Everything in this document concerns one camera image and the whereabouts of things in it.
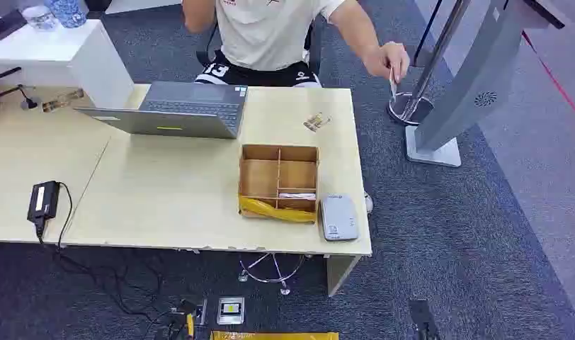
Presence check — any person's left hand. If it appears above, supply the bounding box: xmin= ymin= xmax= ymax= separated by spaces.
xmin=362 ymin=41 xmax=411 ymax=84

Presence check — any chrome stanchion pole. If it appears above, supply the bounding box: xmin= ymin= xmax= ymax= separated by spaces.
xmin=387 ymin=0 xmax=472 ymax=127

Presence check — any small clear card clip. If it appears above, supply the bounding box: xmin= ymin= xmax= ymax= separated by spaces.
xmin=303 ymin=112 xmax=331 ymax=132

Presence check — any grey kiosk stand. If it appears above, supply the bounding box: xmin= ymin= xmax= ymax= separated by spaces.
xmin=404 ymin=0 xmax=565 ymax=169

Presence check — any person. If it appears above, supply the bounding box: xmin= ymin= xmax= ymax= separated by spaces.
xmin=181 ymin=0 xmax=411 ymax=89

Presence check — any grey card reader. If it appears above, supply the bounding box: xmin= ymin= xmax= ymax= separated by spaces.
xmin=319 ymin=193 xmax=360 ymax=242

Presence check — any wooden compartment box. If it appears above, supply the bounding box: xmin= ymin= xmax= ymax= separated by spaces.
xmin=237 ymin=144 xmax=320 ymax=225

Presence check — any red floor tape line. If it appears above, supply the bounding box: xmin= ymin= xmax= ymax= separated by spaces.
xmin=520 ymin=30 xmax=575 ymax=127

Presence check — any yellow tape strip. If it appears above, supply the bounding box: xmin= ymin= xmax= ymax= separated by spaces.
xmin=238 ymin=195 xmax=317 ymax=224

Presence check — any grey laptop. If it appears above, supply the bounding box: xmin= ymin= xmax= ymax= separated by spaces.
xmin=74 ymin=81 xmax=249 ymax=140

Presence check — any pale desk leg panel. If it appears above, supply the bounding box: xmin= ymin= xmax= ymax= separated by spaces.
xmin=326 ymin=254 xmax=362 ymax=298

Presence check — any chrome stool base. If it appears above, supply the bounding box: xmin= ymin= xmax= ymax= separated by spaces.
xmin=237 ymin=252 xmax=307 ymax=297

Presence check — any black robot foot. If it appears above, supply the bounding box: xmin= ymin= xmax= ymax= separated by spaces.
xmin=408 ymin=298 xmax=441 ymax=340

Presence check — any silver floor socket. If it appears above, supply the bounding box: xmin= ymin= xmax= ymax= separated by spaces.
xmin=216 ymin=296 xmax=246 ymax=326

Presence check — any yellow parcel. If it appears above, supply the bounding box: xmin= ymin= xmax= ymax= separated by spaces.
xmin=210 ymin=330 xmax=340 ymax=340

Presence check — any blue patterned water bottle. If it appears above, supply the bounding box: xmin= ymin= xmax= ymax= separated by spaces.
xmin=44 ymin=0 xmax=88 ymax=29

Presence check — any floor socket with plugs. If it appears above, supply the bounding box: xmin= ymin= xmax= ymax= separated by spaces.
xmin=167 ymin=299 xmax=207 ymax=340

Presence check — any clear acrylic holder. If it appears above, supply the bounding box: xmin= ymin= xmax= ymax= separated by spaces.
xmin=41 ymin=88 xmax=85 ymax=113

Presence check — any white cabinet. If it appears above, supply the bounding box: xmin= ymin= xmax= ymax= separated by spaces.
xmin=0 ymin=16 xmax=135 ymax=110

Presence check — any clear drinking glass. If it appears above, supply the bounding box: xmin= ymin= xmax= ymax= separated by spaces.
xmin=21 ymin=5 xmax=57 ymax=32

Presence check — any black power adapter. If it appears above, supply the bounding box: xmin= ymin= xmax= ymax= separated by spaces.
xmin=27 ymin=180 xmax=62 ymax=223

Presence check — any black flat device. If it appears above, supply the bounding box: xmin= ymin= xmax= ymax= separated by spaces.
xmin=0 ymin=9 xmax=28 ymax=41

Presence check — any dark thin strap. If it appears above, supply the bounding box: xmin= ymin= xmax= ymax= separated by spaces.
xmin=411 ymin=0 xmax=444 ymax=67

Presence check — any black power cable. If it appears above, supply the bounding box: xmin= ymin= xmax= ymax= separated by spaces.
xmin=34 ymin=181 xmax=197 ymax=340

